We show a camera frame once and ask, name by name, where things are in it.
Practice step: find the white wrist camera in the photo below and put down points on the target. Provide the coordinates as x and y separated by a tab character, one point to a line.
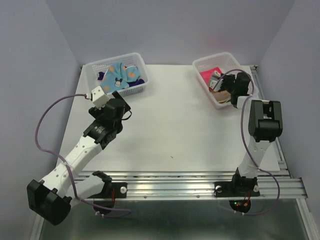
215	76
99	98

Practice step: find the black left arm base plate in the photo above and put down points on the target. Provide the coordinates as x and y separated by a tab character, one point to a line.
115	190

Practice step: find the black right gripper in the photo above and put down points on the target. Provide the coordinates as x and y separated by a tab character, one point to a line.
225	77

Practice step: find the white basket with towels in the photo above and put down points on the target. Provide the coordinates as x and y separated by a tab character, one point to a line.
90	70

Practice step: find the purple towel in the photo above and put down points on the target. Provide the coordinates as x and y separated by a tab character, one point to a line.
140	81

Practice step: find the pink microfiber towel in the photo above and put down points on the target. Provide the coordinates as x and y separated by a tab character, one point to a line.
206	75

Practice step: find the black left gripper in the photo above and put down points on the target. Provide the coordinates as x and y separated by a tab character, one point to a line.
97	112

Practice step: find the orange dotted cartoon towel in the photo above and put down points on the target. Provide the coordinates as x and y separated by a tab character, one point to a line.
221	97

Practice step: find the white empty plastic basket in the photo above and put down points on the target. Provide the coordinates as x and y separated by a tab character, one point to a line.
227	64

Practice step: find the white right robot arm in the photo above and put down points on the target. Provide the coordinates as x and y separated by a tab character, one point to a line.
264	122

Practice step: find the aluminium rail frame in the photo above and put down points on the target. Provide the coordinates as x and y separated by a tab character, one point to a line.
178	169

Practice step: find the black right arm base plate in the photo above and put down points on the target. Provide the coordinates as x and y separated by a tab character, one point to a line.
228	189

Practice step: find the blue dotted cartoon towel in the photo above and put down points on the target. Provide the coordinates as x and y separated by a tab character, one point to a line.
118	76

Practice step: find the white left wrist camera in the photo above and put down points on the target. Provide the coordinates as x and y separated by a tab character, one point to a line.
99	98

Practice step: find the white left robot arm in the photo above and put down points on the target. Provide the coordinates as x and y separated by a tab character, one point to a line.
57	193

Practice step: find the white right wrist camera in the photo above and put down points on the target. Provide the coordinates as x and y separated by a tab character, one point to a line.
215	76

